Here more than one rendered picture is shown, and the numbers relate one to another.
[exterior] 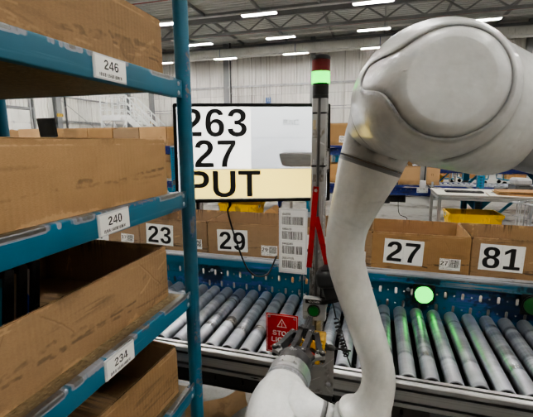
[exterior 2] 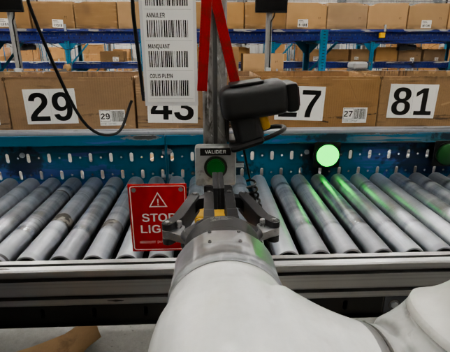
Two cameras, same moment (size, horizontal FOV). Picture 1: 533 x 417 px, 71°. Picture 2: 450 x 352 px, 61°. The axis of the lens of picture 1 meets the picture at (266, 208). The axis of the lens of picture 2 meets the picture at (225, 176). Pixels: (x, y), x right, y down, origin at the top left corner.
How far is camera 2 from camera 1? 53 cm
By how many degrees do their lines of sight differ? 20
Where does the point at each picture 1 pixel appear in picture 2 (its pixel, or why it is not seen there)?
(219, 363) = (48, 288)
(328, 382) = not seen: hidden behind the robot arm
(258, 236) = (93, 96)
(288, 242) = (160, 44)
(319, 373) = not seen: hidden behind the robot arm
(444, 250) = (348, 96)
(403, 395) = (350, 281)
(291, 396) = (295, 335)
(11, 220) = not seen: outside the picture
